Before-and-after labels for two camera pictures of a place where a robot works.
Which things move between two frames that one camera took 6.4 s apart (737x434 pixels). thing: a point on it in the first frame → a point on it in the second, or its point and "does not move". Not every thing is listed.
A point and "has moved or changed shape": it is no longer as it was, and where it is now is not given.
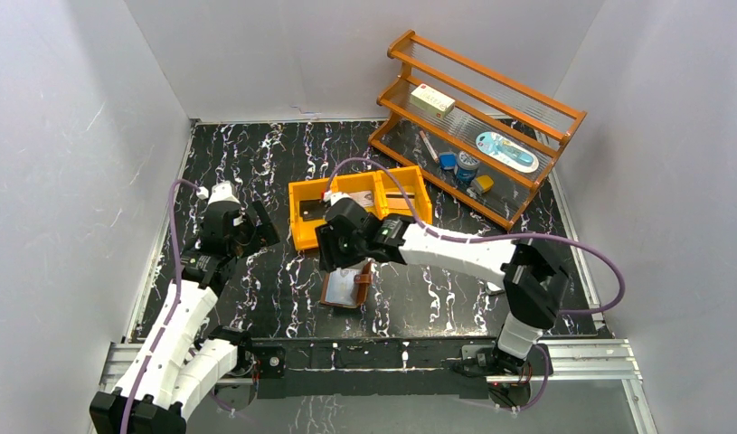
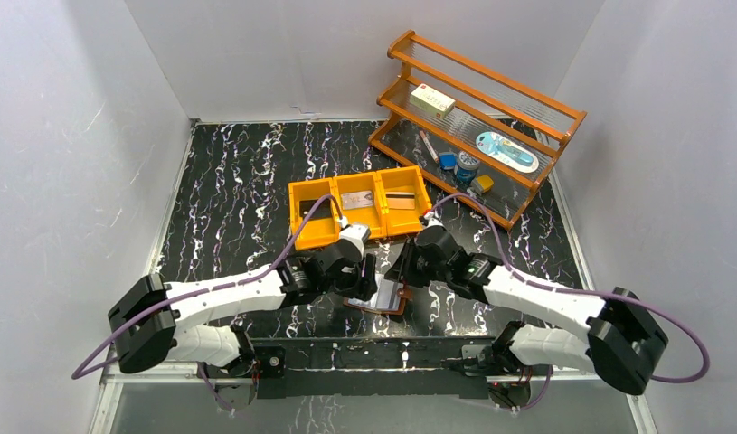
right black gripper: x=330 y=254 → x=408 y=271
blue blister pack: x=507 y=152 does not move
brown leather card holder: x=346 y=287 has moved or changed shape
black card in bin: x=312 y=209 does not move
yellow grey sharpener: x=482 y=183 does not move
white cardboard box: x=431 y=101 does not move
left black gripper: x=263 y=224 → x=368 y=276
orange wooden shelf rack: x=474 y=135 does not move
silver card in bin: x=365 y=198 does not move
